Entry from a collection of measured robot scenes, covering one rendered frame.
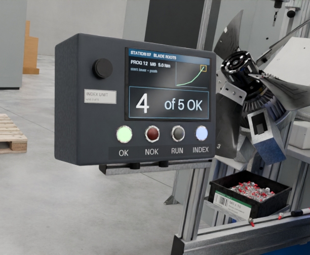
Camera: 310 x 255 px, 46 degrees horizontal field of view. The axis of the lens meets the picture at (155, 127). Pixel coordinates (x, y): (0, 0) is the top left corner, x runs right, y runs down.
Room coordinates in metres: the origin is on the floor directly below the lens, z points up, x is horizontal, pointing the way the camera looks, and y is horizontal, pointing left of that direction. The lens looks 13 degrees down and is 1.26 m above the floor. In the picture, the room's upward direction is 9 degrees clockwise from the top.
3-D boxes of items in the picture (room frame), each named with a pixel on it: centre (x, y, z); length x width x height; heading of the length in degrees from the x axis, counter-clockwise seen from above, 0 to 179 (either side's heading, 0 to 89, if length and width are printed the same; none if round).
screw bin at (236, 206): (1.06, -0.32, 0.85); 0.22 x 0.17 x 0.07; 140
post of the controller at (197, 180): (0.72, -0.10, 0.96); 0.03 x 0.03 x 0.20; 34
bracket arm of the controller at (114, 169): (0.67, -0.02, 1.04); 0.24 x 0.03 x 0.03; 124
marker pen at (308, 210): (0.95, -0.45, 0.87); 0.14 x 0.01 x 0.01; 124
